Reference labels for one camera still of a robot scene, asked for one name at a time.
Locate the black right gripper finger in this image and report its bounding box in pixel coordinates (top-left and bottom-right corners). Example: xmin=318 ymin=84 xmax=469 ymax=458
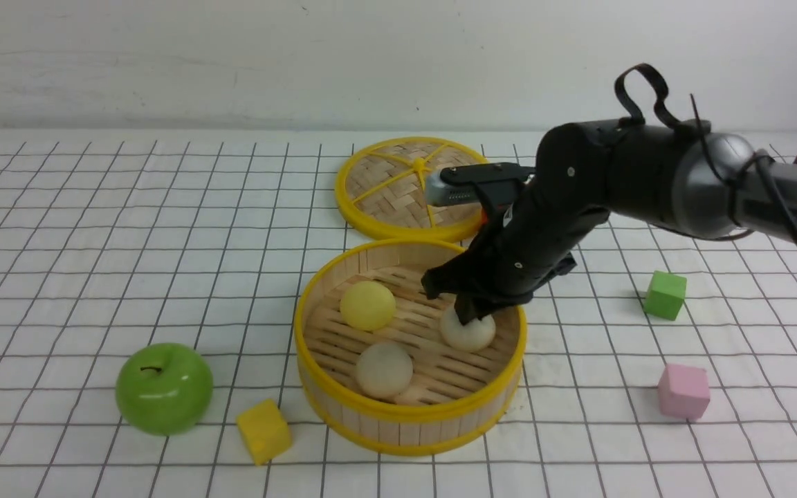
xmin=453 ymin=294 xmax=503 ymax=326

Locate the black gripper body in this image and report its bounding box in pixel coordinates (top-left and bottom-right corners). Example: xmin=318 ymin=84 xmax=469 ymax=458
xmin=421 ymin=201 xmax=578 ymax=305

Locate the beige bun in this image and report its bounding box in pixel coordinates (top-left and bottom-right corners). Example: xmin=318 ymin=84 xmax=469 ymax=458
xmin=355 ymin=342 xmax=414 ymax=399
xmin=439 ymin=306 xmax=497 ymax=353

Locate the yellow bun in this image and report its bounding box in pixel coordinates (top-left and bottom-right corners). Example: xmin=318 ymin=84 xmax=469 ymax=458
xmin=339 ymin=281 xmax=396 ymax=331

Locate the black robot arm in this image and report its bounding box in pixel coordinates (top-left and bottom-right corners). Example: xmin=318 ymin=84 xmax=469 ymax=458
xmin=421 ymin=122 xmax=797 ymax=324

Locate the bamboo steamer tray yellow rim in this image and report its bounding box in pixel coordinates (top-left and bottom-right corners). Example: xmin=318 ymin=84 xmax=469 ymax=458
xmin=294 ymin=239 xmax=527 ymax=457

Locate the woven bamboo steamer lid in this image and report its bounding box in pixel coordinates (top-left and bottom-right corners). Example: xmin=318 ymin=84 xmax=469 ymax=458
xmin=334 ymin=136 xmax=487 ymax=243

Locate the green cube block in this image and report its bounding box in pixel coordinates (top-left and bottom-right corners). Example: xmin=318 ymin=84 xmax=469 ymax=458
xmin=643 ymin=270 xmax=688 ymax=321

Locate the white checked tablecloth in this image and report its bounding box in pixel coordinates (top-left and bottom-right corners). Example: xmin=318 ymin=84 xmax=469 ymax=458
xmin=0 ymin=130 xmax=797 ymax=497

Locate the pink cube block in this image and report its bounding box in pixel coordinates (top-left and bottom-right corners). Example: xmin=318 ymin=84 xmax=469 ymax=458
xmin=657 ymin=363 xmax=711 ymax=421

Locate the yellow cube block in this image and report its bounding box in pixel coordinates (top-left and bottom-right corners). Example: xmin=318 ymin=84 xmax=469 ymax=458
xmin=235 ymin=399 xmax=293 ymax=466

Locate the green apple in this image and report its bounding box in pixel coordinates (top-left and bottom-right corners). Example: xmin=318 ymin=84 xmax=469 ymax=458
xmin=115 ymin=342 xmax=213 ymax=436

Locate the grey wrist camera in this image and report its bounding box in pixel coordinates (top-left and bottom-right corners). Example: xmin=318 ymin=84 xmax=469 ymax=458
xmin=423 ymin=162 xmax=535 ymax=210

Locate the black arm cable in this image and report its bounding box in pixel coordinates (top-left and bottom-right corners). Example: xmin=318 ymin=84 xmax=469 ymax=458
xmin=613 ymin=64 xmax=797 ymax=312

